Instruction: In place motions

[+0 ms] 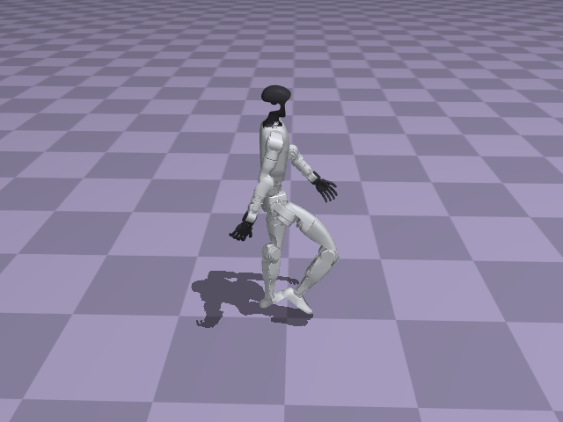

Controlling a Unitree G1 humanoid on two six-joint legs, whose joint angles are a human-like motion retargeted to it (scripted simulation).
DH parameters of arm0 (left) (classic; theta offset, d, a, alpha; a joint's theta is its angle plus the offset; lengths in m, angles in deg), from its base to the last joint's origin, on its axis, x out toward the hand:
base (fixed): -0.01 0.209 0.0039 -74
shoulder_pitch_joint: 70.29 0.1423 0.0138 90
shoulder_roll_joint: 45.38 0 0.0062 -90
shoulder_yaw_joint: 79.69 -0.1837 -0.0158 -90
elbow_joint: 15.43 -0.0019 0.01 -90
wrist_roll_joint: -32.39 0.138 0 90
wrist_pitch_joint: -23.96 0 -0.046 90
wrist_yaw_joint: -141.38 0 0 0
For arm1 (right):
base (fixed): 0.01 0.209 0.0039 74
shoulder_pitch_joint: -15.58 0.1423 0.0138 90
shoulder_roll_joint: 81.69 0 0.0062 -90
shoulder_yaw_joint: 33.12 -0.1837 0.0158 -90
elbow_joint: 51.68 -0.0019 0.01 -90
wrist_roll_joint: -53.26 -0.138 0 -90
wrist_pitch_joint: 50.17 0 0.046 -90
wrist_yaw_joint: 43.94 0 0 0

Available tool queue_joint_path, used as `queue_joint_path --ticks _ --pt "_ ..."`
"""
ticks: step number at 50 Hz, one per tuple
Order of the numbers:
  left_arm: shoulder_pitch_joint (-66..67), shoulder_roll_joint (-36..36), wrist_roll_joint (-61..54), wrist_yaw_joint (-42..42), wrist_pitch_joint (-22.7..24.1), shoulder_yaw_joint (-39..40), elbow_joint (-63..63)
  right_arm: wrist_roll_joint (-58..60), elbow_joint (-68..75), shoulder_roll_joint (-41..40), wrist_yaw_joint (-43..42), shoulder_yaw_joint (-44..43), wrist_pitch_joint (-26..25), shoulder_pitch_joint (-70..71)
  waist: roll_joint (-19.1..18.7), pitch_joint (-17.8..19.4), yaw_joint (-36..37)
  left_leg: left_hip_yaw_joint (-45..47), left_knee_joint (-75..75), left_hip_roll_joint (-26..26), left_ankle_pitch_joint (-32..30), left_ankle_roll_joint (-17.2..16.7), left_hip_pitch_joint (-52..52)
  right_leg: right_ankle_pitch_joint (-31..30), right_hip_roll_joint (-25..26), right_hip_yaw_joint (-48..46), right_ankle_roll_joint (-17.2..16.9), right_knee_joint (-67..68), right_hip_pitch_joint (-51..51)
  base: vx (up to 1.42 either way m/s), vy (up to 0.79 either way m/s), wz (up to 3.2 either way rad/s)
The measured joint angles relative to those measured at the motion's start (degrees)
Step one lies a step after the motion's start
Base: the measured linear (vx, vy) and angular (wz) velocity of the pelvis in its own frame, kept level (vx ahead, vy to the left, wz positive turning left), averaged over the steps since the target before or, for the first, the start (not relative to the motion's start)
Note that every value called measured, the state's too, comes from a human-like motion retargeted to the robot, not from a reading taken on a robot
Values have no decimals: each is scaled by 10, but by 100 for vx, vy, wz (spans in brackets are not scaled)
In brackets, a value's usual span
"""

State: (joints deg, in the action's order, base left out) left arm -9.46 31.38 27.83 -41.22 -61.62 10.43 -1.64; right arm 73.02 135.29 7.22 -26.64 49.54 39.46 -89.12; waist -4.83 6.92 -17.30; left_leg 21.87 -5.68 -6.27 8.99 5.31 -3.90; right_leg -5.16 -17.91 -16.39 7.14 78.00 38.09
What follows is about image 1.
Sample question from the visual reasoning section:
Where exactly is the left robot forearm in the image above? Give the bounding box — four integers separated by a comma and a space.
291, 151, 318, 182

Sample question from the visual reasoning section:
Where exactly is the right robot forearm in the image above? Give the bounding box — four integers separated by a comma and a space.
245, 177, 274, 223

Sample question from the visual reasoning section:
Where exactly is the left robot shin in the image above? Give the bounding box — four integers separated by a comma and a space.
261, 244, 281, 301

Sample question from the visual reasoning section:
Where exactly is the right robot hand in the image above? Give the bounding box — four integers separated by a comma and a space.
229, 211, 257, 241

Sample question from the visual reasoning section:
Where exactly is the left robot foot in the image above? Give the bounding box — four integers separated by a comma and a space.
260, 291, 285, 308

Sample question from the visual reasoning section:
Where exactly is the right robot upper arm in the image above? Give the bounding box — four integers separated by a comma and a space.
259, 132, 284, 189

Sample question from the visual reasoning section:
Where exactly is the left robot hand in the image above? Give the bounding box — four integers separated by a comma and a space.
308, 171, 338, 202

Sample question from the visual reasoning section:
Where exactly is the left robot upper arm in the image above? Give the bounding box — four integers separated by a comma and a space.
279, 117, 298, 160

